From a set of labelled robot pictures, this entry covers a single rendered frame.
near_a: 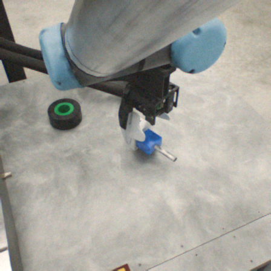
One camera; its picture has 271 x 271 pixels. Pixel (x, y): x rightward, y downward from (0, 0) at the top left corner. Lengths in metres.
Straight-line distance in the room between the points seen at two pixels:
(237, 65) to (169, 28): 2.34
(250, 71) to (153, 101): 1.93
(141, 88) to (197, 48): 0.22
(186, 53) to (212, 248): 0.37
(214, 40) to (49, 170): 0.46
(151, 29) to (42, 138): 0.63
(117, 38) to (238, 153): 0.58
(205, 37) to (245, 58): 2.22
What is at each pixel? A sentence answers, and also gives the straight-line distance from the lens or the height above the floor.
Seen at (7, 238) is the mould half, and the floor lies 0.88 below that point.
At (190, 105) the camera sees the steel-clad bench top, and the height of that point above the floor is 0.80.
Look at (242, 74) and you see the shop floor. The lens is 2.43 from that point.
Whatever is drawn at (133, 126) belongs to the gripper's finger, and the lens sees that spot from 0.64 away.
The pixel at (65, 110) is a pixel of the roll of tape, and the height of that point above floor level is 0.82.
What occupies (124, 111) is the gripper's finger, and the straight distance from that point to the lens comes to 0.61.
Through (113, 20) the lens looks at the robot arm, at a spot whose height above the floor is 1.27.
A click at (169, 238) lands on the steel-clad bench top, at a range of 0.61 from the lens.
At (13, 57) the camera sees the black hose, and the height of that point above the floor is 0.90.
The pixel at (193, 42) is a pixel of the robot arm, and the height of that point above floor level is 1.16.
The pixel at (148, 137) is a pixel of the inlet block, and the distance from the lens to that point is 0.70.
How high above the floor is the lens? 1.35
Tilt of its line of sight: 47 degrees down
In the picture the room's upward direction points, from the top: straight up
